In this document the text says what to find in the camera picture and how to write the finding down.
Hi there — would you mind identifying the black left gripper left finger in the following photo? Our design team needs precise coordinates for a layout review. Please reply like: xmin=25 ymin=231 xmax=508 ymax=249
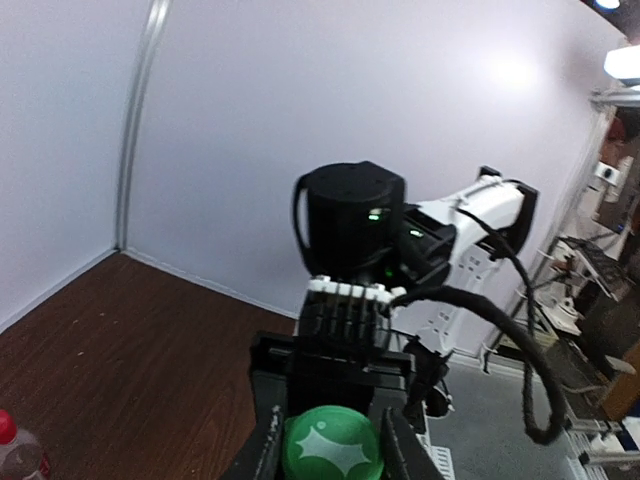
xmin=227 ymin=405 xmax=285 ymax=480

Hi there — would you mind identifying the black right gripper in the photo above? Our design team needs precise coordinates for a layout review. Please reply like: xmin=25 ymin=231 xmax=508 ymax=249
xmin=249 ymin=299 xmax=451 ymax=431

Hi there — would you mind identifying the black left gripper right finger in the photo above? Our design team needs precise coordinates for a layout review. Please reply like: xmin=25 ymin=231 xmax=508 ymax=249
xmin=380 ymin=407 xmax=440 ymax=480

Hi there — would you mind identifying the green bottle cap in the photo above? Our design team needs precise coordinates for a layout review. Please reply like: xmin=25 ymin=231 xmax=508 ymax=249
xmin=281 ymin=405 xmax=384 ymax=480

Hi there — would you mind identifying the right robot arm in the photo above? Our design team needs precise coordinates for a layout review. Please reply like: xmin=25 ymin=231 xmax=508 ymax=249
xmin=249 ymin=161 xmax=538 ymax=430

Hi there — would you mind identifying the clear bottle red label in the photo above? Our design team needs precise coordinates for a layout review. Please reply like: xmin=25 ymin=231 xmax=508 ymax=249
xmin=1 ymin=426 xmax=51 ymax=480

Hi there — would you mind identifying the red bottle cap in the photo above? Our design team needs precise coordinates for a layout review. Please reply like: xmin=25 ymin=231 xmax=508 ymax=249
xmin=0 ymin=409 xmax=18 ymax=445

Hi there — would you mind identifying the ceiling light bar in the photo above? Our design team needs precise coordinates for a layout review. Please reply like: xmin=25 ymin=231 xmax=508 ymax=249
xmin=603 ymin=45 xmax=640 ymax=86

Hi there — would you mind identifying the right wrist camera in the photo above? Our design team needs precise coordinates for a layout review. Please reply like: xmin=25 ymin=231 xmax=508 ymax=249
xmin=295 ymin=276 xmax=406 ymax=356

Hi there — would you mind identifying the right black braided cable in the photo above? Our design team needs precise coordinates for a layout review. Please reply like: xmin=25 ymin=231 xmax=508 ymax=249
xmin=394 ymin=209 xmax=566 ymax=446

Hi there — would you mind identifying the left aluminium frame post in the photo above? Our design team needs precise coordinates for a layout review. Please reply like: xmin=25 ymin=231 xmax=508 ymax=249
xmin=114 ymin=0 xmax=173 ymax=251

